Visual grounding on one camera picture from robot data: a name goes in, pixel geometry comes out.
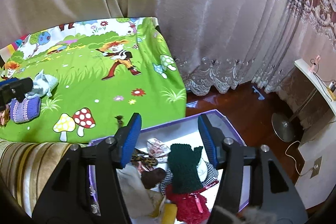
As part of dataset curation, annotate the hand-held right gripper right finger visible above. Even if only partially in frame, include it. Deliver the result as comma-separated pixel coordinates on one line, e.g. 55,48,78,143
197,114,307,224

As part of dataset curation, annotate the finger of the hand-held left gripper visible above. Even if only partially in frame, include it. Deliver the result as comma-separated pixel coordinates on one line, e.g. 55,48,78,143
0,77,34,112

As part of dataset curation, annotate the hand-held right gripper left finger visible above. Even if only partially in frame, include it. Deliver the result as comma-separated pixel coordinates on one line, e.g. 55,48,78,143
33,112,142,224

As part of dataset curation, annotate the purple knit cloth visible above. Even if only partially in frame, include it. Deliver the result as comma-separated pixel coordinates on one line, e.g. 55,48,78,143
9,97,42,124

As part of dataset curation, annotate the black and gold patterned cloth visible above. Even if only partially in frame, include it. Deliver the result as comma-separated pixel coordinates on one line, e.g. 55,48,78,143
131,148,159,170

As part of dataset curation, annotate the pale grey-blue knit cloth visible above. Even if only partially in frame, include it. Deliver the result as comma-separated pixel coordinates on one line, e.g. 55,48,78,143
25,69,59,98

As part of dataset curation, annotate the dark green knit hat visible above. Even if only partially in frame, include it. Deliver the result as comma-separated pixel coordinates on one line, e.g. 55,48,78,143
167,143,204,194

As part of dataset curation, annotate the purple box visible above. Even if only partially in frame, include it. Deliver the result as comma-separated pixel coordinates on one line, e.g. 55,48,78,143
88,109,250,224

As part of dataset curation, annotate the dark brown cloth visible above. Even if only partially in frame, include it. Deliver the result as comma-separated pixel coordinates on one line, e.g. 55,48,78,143
142,168,167,190

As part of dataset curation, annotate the beige cloth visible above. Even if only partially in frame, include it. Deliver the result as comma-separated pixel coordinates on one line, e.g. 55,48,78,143
117,165,158,218

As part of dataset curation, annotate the black and white checkered cloth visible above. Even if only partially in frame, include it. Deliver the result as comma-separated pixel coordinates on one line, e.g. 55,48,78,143
159,161,219,191

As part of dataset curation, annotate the red knit cloth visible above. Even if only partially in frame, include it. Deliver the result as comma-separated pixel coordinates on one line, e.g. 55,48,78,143
165,183,212,222

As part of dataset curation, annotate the yellow white fuzzy sock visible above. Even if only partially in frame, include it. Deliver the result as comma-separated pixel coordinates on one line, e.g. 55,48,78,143
152,198,177,224

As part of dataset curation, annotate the pink floral cloth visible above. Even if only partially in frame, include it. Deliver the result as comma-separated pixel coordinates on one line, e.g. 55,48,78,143
146,138,171,163

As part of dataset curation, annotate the green cartoon printed blanket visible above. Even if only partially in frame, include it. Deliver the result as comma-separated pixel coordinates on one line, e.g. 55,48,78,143
0,17,187,144

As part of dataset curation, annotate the blue floor scrap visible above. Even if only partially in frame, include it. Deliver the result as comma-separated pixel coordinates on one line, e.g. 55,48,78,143
252,86,264,101

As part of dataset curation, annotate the grey floor fan base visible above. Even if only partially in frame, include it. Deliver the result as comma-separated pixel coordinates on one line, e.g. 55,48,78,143
272,88,317,143

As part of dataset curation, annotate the grey fuzzy cloth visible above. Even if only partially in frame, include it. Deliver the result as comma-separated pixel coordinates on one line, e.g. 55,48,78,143
218,207,277,224

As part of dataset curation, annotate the white side table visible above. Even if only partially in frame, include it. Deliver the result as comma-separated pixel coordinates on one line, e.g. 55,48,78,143
294,58,336,182

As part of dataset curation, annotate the embroidered mauve curtain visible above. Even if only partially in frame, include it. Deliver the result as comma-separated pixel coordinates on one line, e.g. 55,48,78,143
126,0,336,96

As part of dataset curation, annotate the thin floor cable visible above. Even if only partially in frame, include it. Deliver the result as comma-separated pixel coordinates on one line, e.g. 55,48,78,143
286,140,315,176

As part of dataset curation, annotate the wall outlet plate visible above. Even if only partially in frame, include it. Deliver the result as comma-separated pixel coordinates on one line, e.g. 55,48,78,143
311,157,323,178

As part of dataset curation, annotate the black table cable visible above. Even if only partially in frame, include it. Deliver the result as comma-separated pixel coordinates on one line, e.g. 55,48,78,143
314,72,332,102

